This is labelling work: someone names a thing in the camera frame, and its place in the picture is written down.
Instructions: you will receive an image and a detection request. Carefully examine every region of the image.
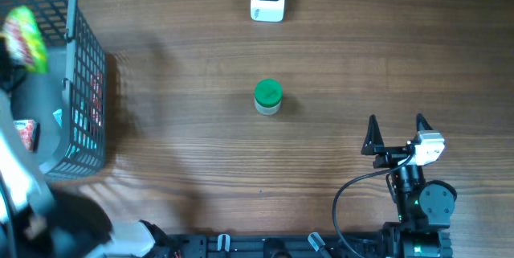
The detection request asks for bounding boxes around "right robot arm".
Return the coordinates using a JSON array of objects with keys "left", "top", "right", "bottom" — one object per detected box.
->
[{"left": 361, "top": 114, "right": 457, "bottom": 258}]

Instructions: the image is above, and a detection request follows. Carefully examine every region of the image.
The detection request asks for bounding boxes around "grey plastic mesh basket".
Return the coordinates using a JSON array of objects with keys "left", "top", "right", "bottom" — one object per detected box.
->
[{"left": 1, "top": 0, "right": 108, "bottom": 181}]

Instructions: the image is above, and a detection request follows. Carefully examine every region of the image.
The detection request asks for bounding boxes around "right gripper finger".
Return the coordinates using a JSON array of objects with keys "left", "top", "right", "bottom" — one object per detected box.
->
[
  {"left": 416, "top": 113, "right": 433, "bottom": 132},
  {"left": 361, "top": 114, "right": 385, "bottom": 155}
]

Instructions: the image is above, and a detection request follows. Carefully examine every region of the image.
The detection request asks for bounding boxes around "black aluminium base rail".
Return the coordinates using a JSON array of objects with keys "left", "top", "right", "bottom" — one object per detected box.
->
[{"left": 160, "top": 231, "right": 454, "bottom": 258}]

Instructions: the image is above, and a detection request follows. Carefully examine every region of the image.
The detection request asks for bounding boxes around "red package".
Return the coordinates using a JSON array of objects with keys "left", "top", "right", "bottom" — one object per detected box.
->
[{"left": 90, "top": 72, "right": 103, "bottom": 137}]

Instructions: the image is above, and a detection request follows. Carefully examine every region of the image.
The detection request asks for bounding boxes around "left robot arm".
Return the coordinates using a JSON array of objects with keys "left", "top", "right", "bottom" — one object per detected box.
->
[{"left": 1, "top": 91, "right": 174, "bottom": 257}]

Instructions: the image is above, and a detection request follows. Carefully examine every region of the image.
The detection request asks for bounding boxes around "green Haribo candy bag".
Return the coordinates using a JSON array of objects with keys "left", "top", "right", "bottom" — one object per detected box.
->
[{"left": 1, "top": 6, "right": 49, "bottom": 73}]

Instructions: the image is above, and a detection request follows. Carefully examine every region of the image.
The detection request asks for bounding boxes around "light blue tissue packet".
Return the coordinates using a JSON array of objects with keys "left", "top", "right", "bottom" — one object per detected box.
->
[{"left": 52, "top": 109, "right": 63, "bottom": 127}]

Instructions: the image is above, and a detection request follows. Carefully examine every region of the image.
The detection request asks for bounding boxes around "green lid plastic jar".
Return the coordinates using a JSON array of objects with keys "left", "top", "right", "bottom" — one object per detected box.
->
[{"left": 254, "top": 79, "right": 284, "bottom": 116}]

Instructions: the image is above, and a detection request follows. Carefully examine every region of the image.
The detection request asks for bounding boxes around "small red snack packet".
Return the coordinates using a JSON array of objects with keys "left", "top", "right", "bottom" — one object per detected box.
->
[{"left": 14, "top": 119, "right": 39, "bottom": 152}]

